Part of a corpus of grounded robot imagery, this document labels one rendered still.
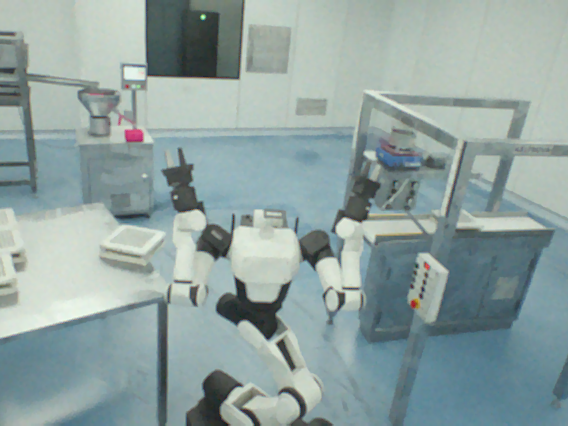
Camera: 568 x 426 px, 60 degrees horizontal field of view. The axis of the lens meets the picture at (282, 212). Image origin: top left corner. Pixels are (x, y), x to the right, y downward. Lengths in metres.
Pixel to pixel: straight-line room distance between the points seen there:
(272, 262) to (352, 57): 6.84
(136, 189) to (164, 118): 2.94
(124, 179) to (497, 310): 3.27
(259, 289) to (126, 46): 5.68
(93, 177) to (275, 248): 2.98
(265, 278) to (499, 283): 2.19
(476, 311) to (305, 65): 5.34
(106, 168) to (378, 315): 2.67
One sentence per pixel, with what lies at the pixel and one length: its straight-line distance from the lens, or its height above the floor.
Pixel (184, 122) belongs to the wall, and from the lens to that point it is 7.64.
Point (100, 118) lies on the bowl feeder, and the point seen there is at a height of 0.92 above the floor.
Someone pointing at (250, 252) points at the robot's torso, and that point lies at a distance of 1.89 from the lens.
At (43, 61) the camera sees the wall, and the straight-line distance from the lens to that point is 7.27.
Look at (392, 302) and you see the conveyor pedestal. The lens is 3.37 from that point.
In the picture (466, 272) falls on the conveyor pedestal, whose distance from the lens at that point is 3.55.
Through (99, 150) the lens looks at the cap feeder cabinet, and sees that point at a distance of 4.60.
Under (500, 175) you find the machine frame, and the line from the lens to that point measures 3.67.
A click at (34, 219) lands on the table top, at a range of 3.06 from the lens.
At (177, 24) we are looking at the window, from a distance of 7.40.
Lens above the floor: 2.09
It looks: 24 degrees down
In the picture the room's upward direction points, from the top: 6 degrees clockwise
